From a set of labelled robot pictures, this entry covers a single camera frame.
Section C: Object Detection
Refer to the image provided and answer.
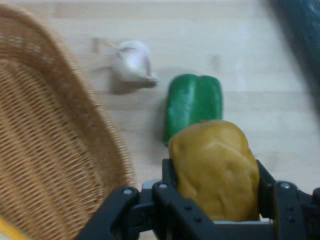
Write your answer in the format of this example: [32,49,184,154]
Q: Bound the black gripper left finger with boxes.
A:
[74,158,216,240]

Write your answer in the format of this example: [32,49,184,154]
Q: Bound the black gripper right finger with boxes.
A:
[255,159,320,240]

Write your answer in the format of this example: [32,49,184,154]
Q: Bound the yellow-brown potato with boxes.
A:
[167,119,261,223]

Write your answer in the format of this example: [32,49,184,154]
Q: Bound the green bell pepper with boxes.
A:
[163,74,224,148]

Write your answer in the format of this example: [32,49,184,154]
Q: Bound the woven wicker basket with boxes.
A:
[0,3,136,240]

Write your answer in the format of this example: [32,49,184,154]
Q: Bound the white garlic bulb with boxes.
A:
[107,39,161,89]

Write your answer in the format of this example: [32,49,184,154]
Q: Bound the yellow item in basket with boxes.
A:
[0,215,30,240]

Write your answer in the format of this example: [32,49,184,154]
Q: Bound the dark green cucumber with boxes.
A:
[268,0,320,115]

